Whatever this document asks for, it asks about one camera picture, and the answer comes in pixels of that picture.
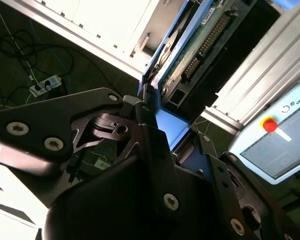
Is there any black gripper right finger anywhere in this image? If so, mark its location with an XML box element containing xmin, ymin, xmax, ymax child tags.
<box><xmin>193</xmin><ymin>132</ymin><xmax>300</xmax><ymax>240</ymax></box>

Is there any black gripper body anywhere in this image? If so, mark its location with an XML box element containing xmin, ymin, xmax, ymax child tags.
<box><xmin>41</xmin><ymin>154</ymin><xmax>241</xmax><ymax>240</ymax></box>

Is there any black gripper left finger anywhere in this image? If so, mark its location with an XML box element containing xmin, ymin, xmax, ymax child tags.
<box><xmin>0</xmin><ymin>83</ymin><xmax>186</xmax><ymax>222</ymax></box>

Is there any hard disk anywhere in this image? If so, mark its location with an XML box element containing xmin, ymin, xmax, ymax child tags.
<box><xmin>137</xmin><ymin>0</ymin><xmax>282</xmax><ymax>181</ymax></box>

